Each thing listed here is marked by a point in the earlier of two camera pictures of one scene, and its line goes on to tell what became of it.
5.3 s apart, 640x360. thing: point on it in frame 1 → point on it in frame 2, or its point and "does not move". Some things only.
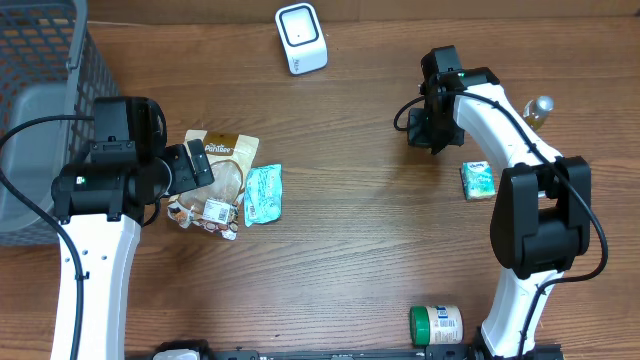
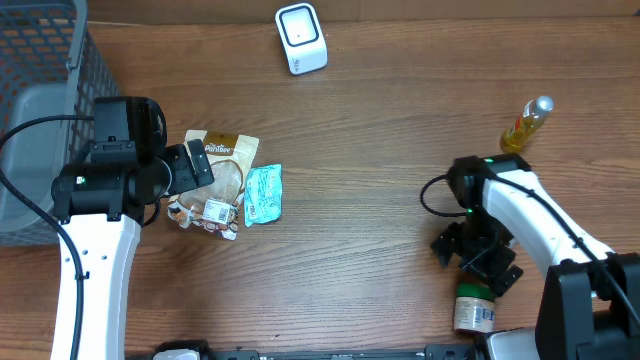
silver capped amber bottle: (536, 110) does not move
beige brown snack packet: (215, 207) does not move
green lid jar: (436, 324) → (474, 307)
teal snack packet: (263, 188) does not move
